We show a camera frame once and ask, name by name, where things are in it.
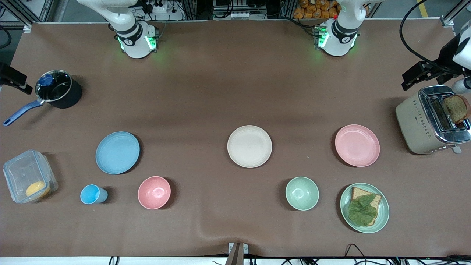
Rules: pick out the green plastic plate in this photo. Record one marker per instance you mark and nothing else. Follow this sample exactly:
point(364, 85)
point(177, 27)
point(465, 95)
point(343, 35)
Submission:
point(383, 215)

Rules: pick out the bag of orange snacks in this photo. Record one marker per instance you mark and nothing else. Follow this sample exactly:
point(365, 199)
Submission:
point(316, 9)

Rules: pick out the beige plastic plate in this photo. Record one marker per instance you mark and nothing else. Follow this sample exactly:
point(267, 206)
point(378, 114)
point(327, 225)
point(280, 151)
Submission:
point(249, 146)

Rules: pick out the pink plastic bowl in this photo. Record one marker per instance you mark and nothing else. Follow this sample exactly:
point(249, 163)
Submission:
point(154, 192)

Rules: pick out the green lettuce leaf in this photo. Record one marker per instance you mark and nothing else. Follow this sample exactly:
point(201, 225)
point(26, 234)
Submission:
point(362, 211)

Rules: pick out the brown bread slice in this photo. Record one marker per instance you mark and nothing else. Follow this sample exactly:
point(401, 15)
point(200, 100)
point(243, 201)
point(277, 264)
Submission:
point(375, 201)

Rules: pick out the blue plastic cup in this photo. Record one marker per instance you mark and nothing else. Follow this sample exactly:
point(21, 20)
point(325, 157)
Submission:
point(91, 194)

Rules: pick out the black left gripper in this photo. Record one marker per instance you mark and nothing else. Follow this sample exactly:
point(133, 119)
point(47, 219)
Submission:
point(446, 59)

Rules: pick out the orange round food piece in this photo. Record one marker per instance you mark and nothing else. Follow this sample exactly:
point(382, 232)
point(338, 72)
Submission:
point(37, 189)

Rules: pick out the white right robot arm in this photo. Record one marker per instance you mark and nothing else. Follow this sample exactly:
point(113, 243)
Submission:
point(132, 44)

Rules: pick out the pink plastic plate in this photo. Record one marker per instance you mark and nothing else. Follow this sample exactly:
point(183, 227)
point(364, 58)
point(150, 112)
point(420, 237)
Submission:
point(357, 145)

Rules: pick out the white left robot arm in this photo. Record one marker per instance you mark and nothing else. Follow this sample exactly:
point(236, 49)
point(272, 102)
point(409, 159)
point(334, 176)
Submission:
point(336, 38)

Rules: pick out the dark toast slice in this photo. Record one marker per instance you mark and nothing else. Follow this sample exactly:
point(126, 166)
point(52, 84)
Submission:
point(456, 108)

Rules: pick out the green plastic bowl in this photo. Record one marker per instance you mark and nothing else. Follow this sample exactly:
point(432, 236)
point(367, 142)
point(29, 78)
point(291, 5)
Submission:
point(302, 193)

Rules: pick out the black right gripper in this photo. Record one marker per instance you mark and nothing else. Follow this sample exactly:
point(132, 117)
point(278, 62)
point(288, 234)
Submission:
point(11, 78)

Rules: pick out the brown table mat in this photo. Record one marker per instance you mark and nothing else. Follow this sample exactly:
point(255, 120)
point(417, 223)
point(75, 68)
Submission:
point(220, 92)

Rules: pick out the small white power strip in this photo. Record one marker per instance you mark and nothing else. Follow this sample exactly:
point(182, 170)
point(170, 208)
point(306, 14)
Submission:
point(240, 15)

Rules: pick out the blue plastic plate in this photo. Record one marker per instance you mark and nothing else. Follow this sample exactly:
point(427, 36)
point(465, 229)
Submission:
point(117, 152)

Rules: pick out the beige and chrome toaster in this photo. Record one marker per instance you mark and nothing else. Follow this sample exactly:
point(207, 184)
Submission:
point(412, 125)

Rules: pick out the clear plastic food container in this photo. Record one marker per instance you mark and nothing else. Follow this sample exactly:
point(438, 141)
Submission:
point(22, 171)

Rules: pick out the metal bracket at table edge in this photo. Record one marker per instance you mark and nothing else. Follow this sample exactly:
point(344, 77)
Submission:
point(237, 254)

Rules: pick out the white power strip with plugs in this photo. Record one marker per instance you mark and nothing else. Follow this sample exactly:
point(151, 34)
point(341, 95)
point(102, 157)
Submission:
point(159, 7)

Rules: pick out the glass lid with blue knob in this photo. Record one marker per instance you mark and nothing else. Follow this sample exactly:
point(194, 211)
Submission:
point(46, 80)

